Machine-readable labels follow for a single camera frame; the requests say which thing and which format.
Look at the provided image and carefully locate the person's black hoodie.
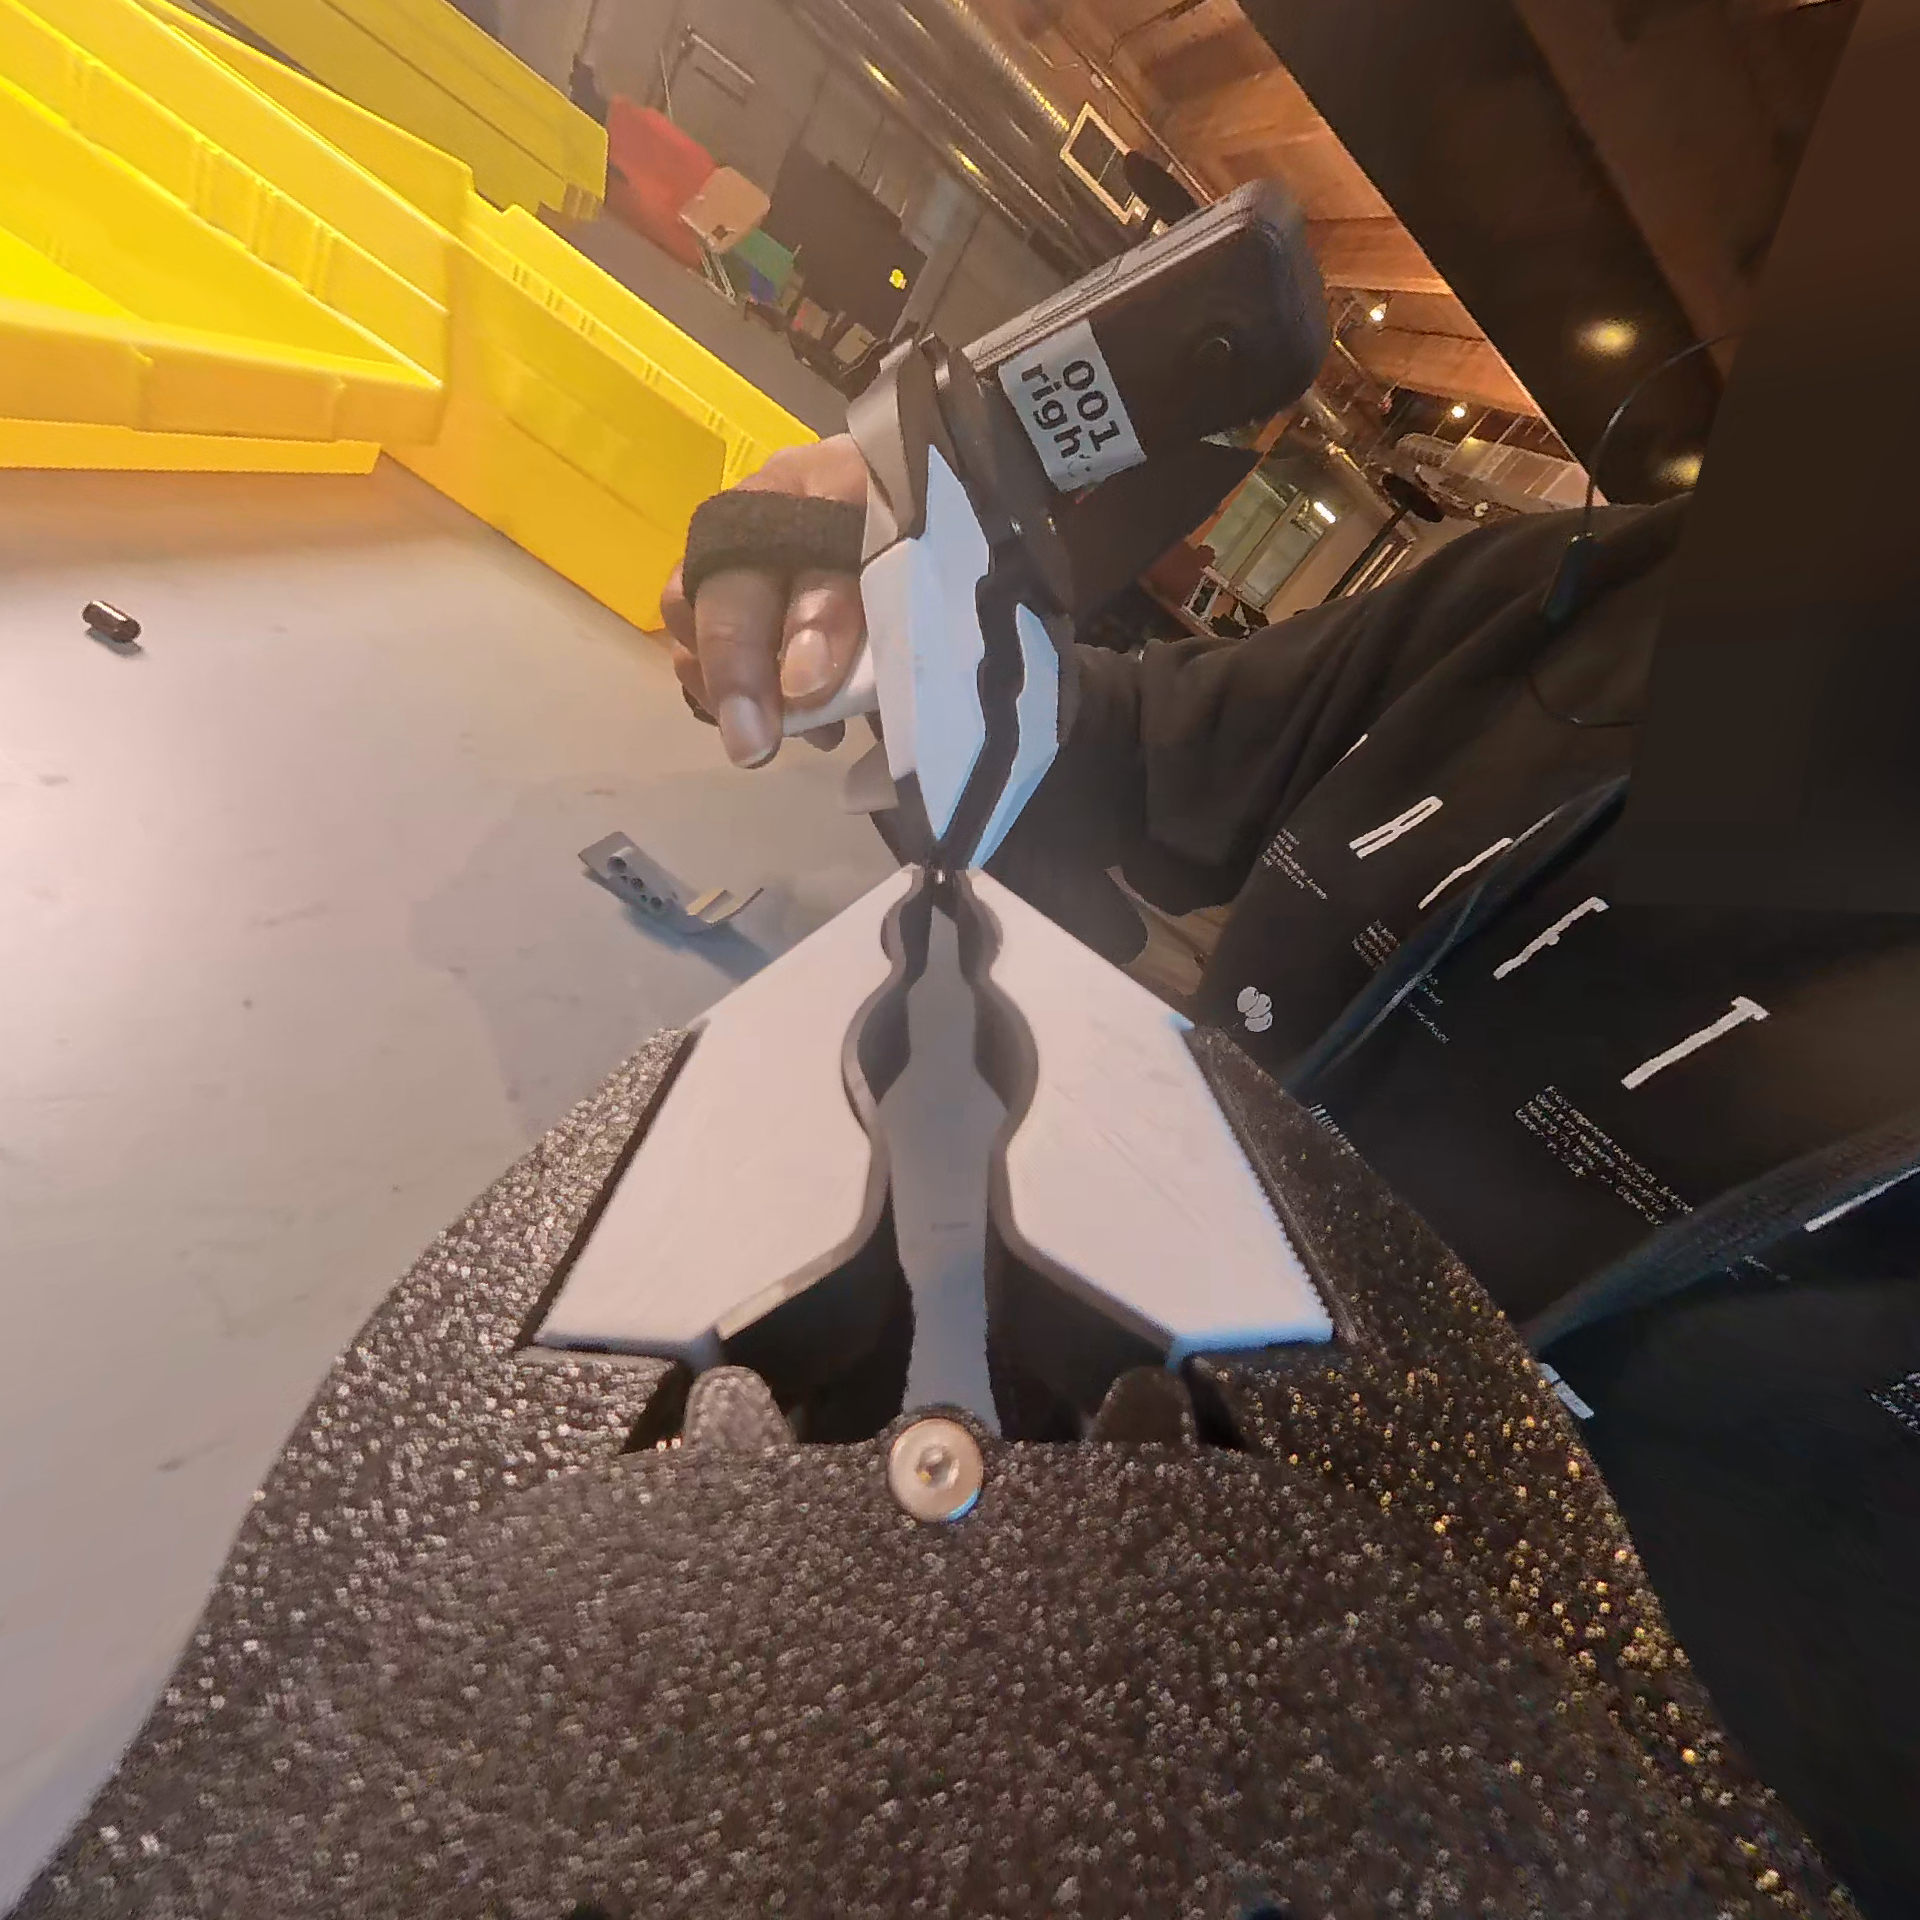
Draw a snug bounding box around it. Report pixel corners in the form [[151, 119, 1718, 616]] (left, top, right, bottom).
[[1200, 494, 1920, 1920]]

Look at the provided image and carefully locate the cream folding chair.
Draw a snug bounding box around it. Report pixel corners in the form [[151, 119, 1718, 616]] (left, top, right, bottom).
[[678, 166, 772, 288]]

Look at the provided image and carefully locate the yellow plastic parts bin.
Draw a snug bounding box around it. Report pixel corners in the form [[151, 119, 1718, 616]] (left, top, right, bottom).
[[0, 0, 471, 479]]

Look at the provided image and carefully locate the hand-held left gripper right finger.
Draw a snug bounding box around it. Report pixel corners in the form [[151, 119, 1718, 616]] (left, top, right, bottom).
[[959, 870, 1338, 1351]]

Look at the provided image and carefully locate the black cord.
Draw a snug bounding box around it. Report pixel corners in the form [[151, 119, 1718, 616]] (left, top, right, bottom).
[[1528, 332, 1740, 723]]

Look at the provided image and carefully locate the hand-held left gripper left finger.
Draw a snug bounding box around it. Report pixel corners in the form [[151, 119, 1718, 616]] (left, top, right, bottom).
[[536, 870, 934, 1352]]

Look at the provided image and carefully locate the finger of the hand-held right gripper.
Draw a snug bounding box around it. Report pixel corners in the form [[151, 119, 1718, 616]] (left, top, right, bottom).
[[956, 601, 1069, 873], [859, 444, 1002, 850]]

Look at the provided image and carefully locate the person's right forearm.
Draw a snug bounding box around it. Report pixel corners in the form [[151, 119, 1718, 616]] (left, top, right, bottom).
[[990, 503, 1668, 919]]

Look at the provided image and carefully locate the black round pole stand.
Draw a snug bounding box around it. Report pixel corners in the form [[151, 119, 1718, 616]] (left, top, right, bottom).
[[1377, 461, 1453, 578]]

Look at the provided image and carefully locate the grey desk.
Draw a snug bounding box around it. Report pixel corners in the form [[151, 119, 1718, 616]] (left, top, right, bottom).
[[0, 450, 903, 1862]]

